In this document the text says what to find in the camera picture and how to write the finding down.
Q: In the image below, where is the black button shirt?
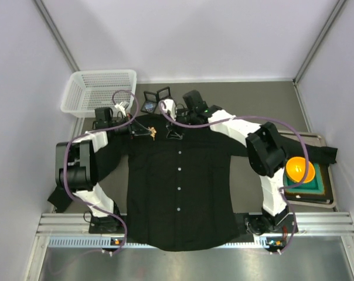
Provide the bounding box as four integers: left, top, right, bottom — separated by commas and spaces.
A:
47, 112, 339, 252

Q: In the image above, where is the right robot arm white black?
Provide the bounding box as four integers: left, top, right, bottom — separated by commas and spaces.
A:
159, 90, 289, 235

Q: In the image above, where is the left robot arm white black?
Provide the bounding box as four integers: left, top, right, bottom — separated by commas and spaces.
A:
48, 107, 156, 234

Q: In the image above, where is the black box gold brooch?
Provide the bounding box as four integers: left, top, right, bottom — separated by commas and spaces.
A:
156, 86, 172, 101

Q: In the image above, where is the white perforated plastic basket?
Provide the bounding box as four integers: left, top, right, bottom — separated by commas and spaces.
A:
60, 69, 137, 118

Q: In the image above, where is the orange bowl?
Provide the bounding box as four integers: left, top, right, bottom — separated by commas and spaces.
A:
285, 157, 316, 183

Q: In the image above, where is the metal tray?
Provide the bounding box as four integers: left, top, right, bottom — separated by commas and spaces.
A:
280, 131, 336, 208

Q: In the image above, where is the green black mat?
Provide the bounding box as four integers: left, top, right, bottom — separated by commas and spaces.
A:
284, 164, 325, 198

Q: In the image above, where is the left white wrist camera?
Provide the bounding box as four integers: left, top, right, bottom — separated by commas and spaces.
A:
114, 101, 130, 117

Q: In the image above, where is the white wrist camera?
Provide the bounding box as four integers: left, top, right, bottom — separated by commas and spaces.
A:
159, 98, 176, 121
114, 101, 130, 117

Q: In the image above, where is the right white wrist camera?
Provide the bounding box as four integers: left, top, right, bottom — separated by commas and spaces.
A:
159, 98, 176, 121

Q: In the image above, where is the grey slotted cable duct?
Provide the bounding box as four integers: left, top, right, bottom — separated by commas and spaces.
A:
48, 237, 282, 249

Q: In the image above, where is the aluminium rail frame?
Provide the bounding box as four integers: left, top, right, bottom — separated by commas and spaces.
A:
24, 212, 354, 280

